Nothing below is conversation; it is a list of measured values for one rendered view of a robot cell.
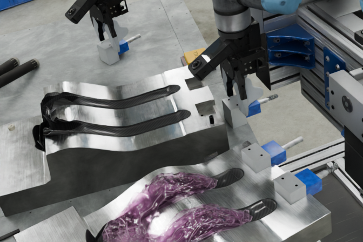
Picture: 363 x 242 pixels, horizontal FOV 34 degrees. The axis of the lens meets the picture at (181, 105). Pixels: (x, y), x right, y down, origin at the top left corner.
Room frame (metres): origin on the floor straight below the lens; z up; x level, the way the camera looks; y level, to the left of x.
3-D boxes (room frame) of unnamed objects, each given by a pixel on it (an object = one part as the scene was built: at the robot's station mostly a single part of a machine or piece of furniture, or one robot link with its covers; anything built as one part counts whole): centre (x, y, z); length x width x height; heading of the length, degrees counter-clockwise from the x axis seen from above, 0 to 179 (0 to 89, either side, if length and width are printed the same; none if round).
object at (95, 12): (1.52, 0.15, 0.99); 0.09 x 0.08 x 0.12; 121
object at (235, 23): (1.11, -0.14, 1.07); 0.08 x 0.08 x 0.05
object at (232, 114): (1.12, -0.16, 0.83); 0.13 x 0.05 x 0.05; 104
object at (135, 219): (0.75, 0.06, 0.90); 0.26 x 0.18 x 0.08; 113
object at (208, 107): (1.05, -0.05, 0.87); 0.05 x 0.05 x 0.04; 5
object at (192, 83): (1.16, -0.04, 0.87); 0.05 x 0.05 x 0.04; 5
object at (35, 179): (1.09, 0.18, 0.87); 0.50 x 0.26 x 0.14; 95
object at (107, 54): (1.53, 0.13, 0.83); 0.13 x 0.05 x 0.05; 121
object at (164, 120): (1.08, 0.16, 0.92); 0.35 x 0.16 x 0.09; 95
